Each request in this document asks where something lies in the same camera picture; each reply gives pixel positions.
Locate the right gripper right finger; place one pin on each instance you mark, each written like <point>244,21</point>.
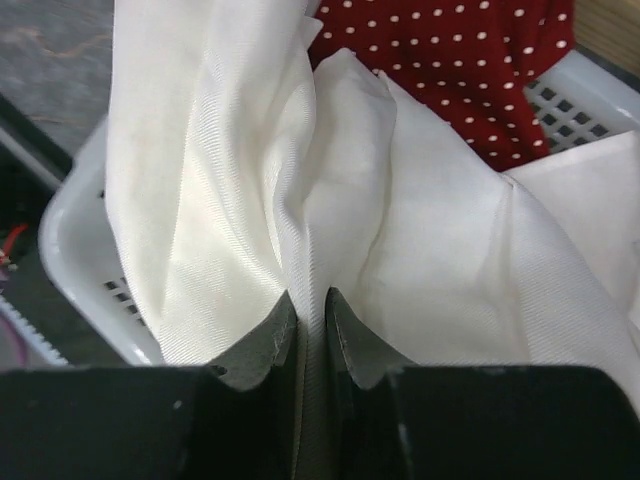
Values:
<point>394,419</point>

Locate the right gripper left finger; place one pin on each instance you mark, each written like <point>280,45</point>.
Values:
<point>231,418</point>

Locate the red polka dot skirt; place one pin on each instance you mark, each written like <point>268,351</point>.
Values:
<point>467,60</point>

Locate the white plastic laundry basket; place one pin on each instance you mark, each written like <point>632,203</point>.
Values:
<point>576,101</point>

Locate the slotted grey cable duct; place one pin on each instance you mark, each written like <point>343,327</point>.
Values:
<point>30,335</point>

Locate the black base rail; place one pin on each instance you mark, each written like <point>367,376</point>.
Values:
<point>32,169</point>

